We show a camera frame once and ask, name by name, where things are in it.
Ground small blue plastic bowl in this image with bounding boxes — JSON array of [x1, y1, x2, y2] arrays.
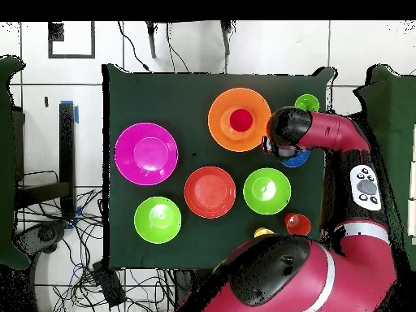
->
[[278, 147, 311, 169]]

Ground red plastic cup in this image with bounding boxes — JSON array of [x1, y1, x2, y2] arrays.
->
[[228, 108, 254, 133]]

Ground green plastic bowl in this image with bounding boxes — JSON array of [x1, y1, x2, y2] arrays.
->
[[133, 196, 182, 245], [242, 167, 293, 216]]

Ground large orange plastic bowl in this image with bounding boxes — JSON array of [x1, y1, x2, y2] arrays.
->
[[207, 87, 272, 153]]

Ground green plastic cup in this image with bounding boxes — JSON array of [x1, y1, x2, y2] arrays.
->
[[294, 93, 321, 113]]

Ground red-orange plastic bowl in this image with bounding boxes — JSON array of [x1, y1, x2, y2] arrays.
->
[[184, 166, 237, 219]]

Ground yellow plastic cup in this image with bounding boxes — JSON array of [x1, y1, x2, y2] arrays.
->
[[253, 227, 275, 239]]

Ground orange-red plastic cup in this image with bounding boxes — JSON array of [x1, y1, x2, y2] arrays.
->
[[284, 212, 312, 236]]

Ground black tripod leg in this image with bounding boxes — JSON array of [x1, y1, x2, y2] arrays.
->
[[145, 20, 158, 59], [219, 20, 234, 56]]

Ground large pink plastic bowl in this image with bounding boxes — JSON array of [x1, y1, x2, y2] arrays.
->
[[114, 122, 180, 187]]

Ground dark green table cloth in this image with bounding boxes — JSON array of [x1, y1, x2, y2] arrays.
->
[[101, 63, 336, 271]]

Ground neighbouring green table cloth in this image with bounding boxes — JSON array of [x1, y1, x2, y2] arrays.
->
[[0, 54, 32, 271], [353, 63, 416, 277]]

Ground blue tape strip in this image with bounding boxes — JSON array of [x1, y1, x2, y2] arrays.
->
[[59, 99, 80, 124]]

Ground black metal stand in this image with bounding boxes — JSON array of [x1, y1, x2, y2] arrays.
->
[[14, 102, 77, 222]]

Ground black power strip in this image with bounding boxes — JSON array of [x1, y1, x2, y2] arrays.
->
[[92, 261, 127, 308]]

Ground black cable with plug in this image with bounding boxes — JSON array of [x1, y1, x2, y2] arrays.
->
[[117, 20, 152, 73]]

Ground tangle of black cables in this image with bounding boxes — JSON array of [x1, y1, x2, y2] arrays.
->
[[15, 188, 176, 312]]

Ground black square floor frame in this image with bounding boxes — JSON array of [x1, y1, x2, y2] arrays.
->
[[47, 20, 96, 59]]

